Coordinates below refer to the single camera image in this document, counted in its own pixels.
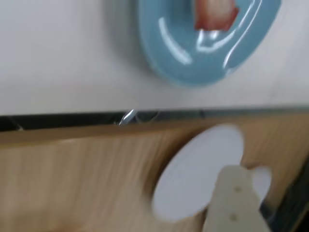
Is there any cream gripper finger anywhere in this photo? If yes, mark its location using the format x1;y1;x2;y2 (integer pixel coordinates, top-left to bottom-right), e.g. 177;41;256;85
204;165;269;232

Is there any large white round disc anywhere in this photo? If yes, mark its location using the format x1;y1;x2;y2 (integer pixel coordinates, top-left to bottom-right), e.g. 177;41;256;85
151;124;245;221

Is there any small white round disc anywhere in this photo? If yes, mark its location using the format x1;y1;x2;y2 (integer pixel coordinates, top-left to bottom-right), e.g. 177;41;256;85
251;166;271;202

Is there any light wooden board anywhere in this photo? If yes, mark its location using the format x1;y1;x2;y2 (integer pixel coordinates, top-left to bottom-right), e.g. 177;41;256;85
0;116;309;232

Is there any blue oval ceramic dish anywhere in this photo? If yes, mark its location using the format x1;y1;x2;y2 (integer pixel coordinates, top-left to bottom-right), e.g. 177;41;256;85
138;0;282;88

